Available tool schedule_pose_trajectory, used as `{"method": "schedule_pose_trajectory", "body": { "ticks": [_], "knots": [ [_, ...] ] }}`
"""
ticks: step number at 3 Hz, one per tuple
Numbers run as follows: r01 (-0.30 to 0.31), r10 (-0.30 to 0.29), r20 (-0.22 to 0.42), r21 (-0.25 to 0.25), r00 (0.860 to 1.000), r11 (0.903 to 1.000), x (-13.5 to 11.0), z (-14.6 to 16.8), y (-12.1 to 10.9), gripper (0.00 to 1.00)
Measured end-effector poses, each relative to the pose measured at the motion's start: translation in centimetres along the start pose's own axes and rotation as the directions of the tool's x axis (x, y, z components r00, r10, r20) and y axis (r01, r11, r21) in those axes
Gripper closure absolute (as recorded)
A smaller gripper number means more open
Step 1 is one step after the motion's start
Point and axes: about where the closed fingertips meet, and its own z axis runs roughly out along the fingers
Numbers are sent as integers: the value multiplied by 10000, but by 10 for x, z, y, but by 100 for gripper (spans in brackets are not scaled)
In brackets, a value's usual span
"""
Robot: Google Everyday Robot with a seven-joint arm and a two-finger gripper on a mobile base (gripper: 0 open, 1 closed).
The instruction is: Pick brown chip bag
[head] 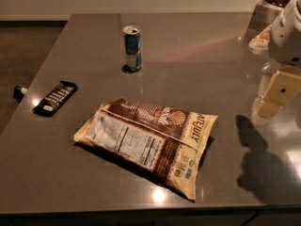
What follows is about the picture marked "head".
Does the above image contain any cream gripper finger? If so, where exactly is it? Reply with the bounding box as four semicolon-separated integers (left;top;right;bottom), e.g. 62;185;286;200
254;65;301;119

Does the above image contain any brown and cream chip bag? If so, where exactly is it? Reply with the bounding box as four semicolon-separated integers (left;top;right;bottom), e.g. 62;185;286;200
73;99;217;200

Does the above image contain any white plate with food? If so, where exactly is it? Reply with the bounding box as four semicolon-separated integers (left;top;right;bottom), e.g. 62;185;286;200
248;25;272;50

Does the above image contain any metal container with brown contents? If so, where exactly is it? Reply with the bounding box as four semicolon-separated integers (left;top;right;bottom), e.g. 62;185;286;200
248;0;291;31

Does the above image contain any blue silver drink can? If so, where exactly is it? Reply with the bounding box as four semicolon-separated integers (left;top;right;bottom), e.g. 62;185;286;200
122;25;142;73

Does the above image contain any black snack bar wrapper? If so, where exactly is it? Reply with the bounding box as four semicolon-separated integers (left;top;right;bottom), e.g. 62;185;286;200
32;81;78;117

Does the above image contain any small black white object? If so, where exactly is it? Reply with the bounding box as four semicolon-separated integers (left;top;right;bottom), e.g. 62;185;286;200
13;86;27;102

